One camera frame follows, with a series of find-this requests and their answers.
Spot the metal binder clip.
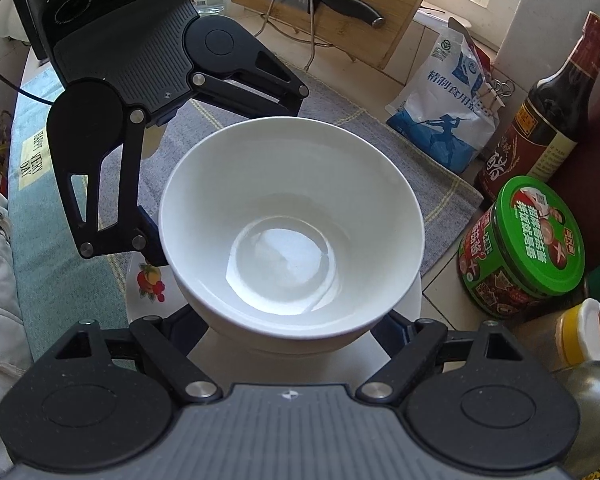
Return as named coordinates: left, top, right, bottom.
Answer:
left=484, top=78, right=515, bottom=108

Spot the white flower print plate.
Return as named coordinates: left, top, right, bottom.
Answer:
left=126, top=254, right=424, bottom=388

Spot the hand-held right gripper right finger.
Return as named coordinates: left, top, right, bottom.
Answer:
left=355, top=309, right=527, bottom=407

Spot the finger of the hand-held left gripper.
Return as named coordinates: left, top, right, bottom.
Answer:
left=191, top=34, right=311, bottom=121
left=54, top=109, right=168, bottom=266

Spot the checked grey teal towel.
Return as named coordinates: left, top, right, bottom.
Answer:
left=7, top=67, right=485, bottom=348

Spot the person's white jacket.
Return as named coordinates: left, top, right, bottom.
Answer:
left=0, top=175, right=33, bottom=480

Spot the yellow lid spice jar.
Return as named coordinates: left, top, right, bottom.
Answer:
left=512, top=298, right=600, bottom=368

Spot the dark soy sauce bottle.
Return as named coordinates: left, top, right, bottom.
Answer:
left=474, top=10, right=600, bottom=202

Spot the metal wire rack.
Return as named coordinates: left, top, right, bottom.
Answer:
left=252, top=0, right=357, bottom=75

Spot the green lid sauce jar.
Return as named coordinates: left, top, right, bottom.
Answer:
left=457, top=175, right=587, bottom=320

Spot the white bowl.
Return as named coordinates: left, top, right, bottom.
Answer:
left=158, top=116, right=426, bottom=357

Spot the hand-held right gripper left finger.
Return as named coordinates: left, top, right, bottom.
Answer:
left=54, top=305, right=221, bottom=406

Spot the white blue salt bag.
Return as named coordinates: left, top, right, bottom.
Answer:
left=385, top=16, right=502, bottom=175

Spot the black cable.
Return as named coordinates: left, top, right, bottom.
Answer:
left=0, top=52, right=61, bottom=107

